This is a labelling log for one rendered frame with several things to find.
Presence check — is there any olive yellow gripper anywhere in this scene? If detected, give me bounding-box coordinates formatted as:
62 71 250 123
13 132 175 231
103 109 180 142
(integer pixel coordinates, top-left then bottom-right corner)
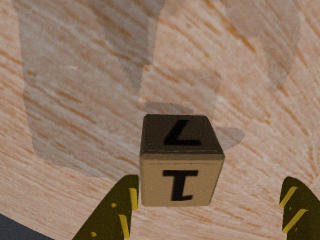
72 174 320 240

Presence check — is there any tan cube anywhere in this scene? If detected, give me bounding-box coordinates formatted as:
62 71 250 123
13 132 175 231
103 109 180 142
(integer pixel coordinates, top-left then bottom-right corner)
139 114 226 207

